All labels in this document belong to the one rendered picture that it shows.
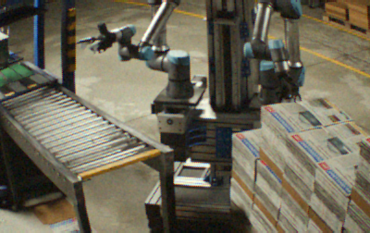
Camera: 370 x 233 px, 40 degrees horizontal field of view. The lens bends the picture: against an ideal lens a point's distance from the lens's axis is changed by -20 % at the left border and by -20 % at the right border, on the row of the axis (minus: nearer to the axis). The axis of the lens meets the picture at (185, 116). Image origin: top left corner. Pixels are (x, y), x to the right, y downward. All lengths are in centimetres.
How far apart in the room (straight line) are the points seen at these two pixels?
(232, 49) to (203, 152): 58
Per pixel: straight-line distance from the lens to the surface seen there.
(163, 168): 280
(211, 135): 331
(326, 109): 254
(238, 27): 322
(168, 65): 326
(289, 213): 234
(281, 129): 235
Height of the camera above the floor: 200
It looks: 23 degrees down
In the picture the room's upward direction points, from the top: 2 degrees counter-clockwise
